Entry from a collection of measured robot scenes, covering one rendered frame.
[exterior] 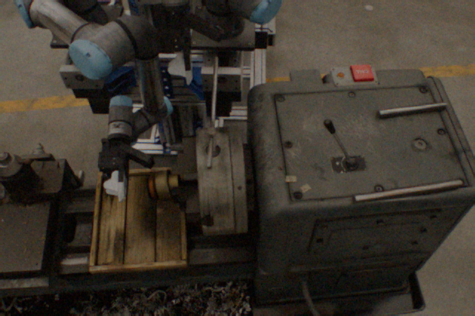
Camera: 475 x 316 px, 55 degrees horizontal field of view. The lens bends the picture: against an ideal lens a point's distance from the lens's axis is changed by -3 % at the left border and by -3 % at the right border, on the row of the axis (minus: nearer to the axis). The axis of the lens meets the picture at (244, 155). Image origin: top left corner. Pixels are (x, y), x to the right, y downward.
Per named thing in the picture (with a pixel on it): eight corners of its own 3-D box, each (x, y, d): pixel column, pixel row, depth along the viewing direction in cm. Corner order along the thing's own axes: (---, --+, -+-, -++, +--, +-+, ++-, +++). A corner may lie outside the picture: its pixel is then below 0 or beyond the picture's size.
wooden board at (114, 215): (185, 171, 167) (184, 165, 163) (188, 268, 146) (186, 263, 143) (100, 177, 165) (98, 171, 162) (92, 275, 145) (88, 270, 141)
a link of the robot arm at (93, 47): (58, 4, 159) (143, 64, 130) (19, 24, 154) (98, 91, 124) (44, -28, 151) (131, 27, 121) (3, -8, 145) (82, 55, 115)
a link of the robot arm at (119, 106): (135, 107, 158) (132, 92, 151) (133, 135, 152) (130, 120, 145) (112, 108, 157) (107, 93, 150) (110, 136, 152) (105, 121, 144)
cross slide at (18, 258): (62, 159, 162) (59, 150, 159) (45, 276, 138) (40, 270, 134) (15, 162, 162) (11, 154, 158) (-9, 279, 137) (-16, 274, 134)
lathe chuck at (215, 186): (228, 164, 161) (225, 104, 135) (236, 250, 144) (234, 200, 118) (202, 166, 161) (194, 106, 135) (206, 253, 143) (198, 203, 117)
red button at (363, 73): (368, 68, 142) (369, 64, 141) (372, 83, 139) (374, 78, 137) (349, 70, 142) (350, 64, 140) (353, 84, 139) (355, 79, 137)
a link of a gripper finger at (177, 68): (170, 85, 123) (166, 51, 119) (193, 84, 123) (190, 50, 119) (169, 90, 120) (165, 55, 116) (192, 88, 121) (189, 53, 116)
